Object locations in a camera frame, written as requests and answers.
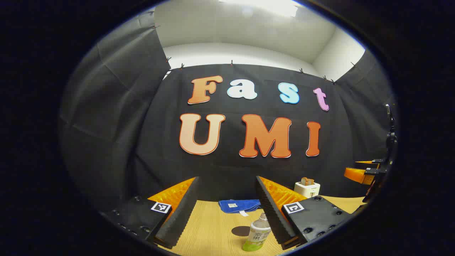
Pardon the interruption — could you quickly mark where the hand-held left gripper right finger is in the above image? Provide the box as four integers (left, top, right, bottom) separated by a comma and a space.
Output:
255, 176, 352, 250

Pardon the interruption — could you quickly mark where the blue towel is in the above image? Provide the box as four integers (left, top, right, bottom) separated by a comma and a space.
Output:
218, 199, 263, 214

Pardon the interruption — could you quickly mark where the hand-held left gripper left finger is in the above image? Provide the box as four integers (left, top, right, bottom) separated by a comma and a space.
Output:
101, 177, 202, 249

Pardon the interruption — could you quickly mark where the cream toaster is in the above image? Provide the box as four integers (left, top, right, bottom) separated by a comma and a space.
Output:
294, 181, 321, 198

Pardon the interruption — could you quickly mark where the white green label water bottle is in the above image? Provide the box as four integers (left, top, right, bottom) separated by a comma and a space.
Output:
242, 213, 272, 252

